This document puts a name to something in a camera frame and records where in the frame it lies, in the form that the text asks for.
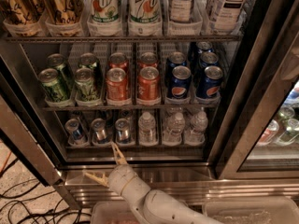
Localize rear right orange can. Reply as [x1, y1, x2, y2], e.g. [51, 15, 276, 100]
[138, 52, 158, 68]

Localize rear left pepsi can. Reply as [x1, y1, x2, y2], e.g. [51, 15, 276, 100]
[165, 51, 187, 85]

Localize tea bottle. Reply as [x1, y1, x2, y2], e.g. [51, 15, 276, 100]
[169, 0, 194, 23]
[209, 0, 245, 32]

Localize right brown lacroix can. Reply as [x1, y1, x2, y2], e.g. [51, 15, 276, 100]
[44, 0, 83, 25]

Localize brown lacroix can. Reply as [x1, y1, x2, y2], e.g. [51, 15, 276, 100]
[1, 0, 44, 25]
[44, 0, 83, 25]

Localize clear plastic bin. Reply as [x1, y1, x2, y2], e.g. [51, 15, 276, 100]
[202, 197, 299, 224]
[90, 199, 192, 224]

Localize front right pepsi can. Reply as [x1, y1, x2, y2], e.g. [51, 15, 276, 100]
[196, 65, 223, 99]

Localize right water bottle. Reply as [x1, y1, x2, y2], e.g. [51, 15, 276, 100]
[184, 111, 208, 146]

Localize green can right fridge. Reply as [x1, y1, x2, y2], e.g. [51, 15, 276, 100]
[276, 106, 299, 146]

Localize front left green can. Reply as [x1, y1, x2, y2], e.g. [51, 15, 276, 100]
[38, 68, 70, 103]

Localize front right orange can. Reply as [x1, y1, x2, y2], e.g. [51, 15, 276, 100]
[138, 66, 160, 101]

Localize green can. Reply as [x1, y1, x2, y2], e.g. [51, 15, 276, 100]
[75, 68, 99, 101]
[47, 53, 74, 89]
[38, 68, 70, 103]
[78, 52, 103, 86]

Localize stainless steel fridge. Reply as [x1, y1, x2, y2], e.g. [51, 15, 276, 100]
[1, 0, 298, 209]

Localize redbull can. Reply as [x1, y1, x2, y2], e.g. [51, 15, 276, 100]
[65, 119, 87, 145]
[115, 119, 131, 144]
[91, 119, 109, 145]

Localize left tea bottle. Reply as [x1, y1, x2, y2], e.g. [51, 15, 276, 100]
[169, 0, 194, 23]

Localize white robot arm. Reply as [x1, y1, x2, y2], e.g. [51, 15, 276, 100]
[84, 143, 222, 224]

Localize orange floor cable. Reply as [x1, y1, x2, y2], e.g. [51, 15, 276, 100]
[0, 151, 13, 175]

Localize steel fridge door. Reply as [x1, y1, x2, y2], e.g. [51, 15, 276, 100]
[0, 76, 65, 186]

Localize right clear plastic bin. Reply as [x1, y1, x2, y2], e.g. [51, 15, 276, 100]
[202, 197, 299, 224]

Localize pepsi can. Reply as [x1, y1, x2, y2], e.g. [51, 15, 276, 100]
[188, 41, 213, 68]
[193, 51, 219, 83]
[196, 65, 223, 99]
[166, 65, 192, 99]
[165, 51, 187, 85]

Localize left brown lacroix can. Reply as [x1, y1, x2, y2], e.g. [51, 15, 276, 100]
[1, 0, 44, 25]

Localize orange can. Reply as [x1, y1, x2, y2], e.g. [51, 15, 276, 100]
[106, 68, 128, 101]
[108, 52, 129, 72]
[138, 52, 158, 68]
[138, 66, 160, 101]

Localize right tea bottle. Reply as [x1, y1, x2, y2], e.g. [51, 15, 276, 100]
[209, 0, 245, 32]

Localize right 7up can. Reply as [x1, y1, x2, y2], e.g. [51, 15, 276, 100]
[129, 0, 160, 24]

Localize rear right green can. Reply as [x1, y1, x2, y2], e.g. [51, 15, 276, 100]
[78, 52, 103, 86]

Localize black floor cables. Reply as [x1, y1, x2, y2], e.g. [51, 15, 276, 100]
[0, 158, 92, 224]

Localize front left orange can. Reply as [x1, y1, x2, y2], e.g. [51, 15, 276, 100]
[106, 68, 128, 101]

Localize rear left orange can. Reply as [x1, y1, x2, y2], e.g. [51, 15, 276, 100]
[108, 52, 129, 72]

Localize middle right pepsi can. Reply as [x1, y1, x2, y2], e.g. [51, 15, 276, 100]
[193, 51, 219, 83]

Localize left water bottle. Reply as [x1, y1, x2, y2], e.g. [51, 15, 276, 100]
[138, 112, 157, 146]

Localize left 7up can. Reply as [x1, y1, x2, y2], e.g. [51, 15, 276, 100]
[89, 0, 120, 23]

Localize water bottle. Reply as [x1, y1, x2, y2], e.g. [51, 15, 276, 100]
[138, 112, 157, 146]
[184, 111, 208, 146]
[163, 112, 185, 146]

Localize front right green can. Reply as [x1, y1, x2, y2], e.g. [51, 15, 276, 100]
[75, 68, 99, 101]

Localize front left pepsi can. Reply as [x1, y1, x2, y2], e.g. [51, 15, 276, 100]
[166, 65, 192, 99]

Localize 7up can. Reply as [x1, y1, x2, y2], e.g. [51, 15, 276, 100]
[129, 0, 160, 24]
[89, 0, 120, 23]

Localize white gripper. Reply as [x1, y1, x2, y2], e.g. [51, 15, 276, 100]
[84, 143, 150, 206]

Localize red white can right fridge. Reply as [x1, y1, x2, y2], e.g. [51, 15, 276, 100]
[257, 119, 279, 146]

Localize left clear plastic bin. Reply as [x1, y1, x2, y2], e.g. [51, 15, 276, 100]
[90, 199, 192, 224]

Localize rear right pepsi can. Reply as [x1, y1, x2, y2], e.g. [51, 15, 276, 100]
[188, 41, 213, 68]

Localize rear left green can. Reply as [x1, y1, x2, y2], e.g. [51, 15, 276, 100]
[47, 53, 74, 89]

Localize middle water bottle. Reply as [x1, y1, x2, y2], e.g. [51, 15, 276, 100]
[163, 112, 185, 146]

